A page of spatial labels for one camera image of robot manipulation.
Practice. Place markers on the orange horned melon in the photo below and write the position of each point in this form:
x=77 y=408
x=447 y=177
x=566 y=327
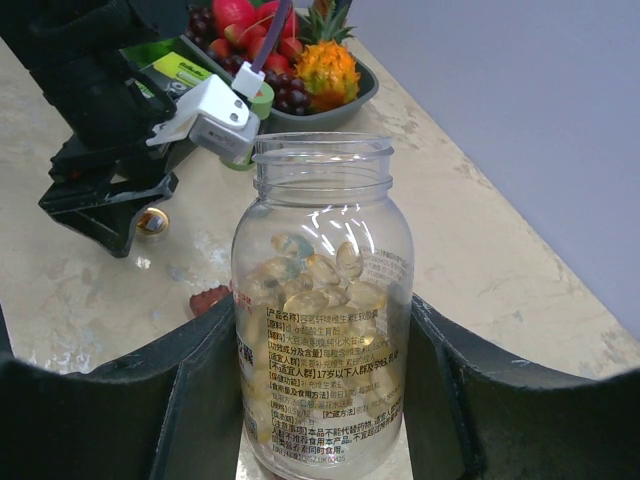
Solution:
x=329 y=73

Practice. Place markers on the red apple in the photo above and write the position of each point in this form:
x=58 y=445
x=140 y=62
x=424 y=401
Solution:
x=233 y=12

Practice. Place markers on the red weekly pill organizer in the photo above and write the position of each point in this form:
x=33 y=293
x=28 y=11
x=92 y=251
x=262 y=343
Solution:
x=202 y=302

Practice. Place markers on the black razor box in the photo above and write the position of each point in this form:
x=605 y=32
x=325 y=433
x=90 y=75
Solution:
x=172 y=65

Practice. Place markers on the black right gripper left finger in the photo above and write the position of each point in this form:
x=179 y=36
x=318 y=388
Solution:
x=171 y=409

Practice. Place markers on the dark grape bunch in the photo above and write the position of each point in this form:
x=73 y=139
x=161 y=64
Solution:
x=231 y=47

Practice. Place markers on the clear pill bottle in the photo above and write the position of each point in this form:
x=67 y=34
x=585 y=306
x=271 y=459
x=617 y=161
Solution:
x=322 y=266

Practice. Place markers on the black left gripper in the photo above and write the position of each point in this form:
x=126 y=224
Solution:
x=73 y=51

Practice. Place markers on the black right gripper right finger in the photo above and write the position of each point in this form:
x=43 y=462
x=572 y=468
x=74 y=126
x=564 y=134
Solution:
x=476 y=411

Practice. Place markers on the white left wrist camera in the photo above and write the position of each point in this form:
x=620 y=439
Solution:
x=211 y=115

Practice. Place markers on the green cylindrical can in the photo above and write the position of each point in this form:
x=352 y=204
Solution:
x=261 y=105

